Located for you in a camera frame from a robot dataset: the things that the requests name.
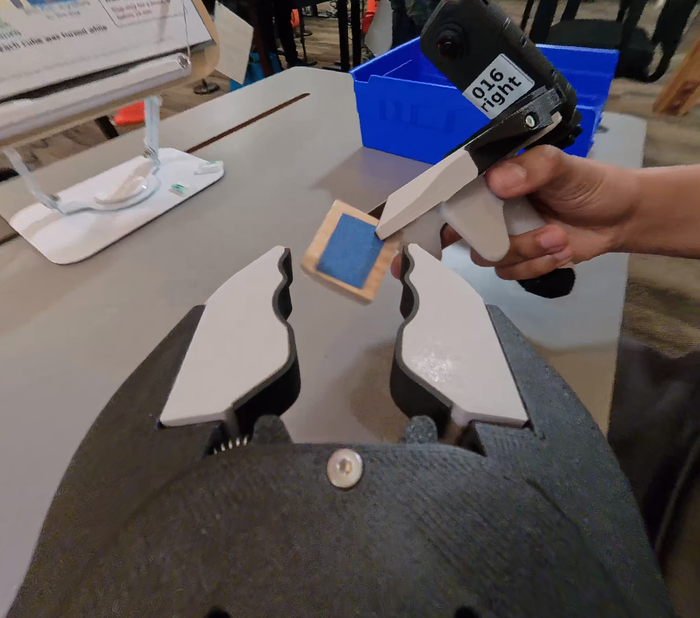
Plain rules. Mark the blue plastic bin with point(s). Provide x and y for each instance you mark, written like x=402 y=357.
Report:
x=399 y=68
x=404 y=136

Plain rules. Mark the small white green clip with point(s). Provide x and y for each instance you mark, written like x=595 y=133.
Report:
x=209 y=168
x=179 y=190

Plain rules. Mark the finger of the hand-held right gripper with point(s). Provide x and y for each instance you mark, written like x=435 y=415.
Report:
x=426 y=188
x=424 y=238

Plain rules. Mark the person's right hand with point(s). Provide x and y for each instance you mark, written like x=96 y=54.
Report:
x=590 y=208

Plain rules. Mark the orange cone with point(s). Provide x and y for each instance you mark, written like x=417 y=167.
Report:
x=130 y=115

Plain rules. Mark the person's dark brown clothing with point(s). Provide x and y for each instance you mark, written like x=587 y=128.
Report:
x=656 y=410

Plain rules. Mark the wooden cube with blue face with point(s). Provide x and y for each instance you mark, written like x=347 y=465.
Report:
x=350 y=251

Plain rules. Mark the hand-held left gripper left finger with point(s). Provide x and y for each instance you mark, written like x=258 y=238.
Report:
x=229 y=350

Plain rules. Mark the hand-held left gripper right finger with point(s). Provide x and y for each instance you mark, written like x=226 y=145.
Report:
x=454 y=350

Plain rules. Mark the hanging white paper sheet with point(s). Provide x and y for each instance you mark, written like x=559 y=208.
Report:
x=380 y=27
x=232 y=44

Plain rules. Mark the black office chair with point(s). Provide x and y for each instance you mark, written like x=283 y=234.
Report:
x=629 y=0

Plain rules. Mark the wooden plank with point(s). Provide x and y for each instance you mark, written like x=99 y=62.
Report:
x=681 y=82

